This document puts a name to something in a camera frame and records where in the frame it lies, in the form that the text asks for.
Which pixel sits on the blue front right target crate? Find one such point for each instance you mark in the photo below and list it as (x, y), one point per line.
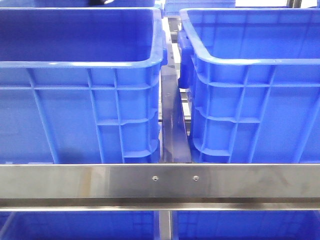
(253, 80)

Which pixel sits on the blue front left crate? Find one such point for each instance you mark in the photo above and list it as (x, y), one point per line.
(80, 85)

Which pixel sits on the lower right blue crate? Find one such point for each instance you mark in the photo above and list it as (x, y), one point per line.
(247, 225)

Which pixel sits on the steel shelf divider bracket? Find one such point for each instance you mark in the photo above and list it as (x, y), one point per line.
(175, 146)

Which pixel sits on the lower left blue crate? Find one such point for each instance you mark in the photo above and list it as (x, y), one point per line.
(82, 225)

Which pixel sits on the stainless steel shelf rail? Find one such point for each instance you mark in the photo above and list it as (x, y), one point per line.
(162, 186)

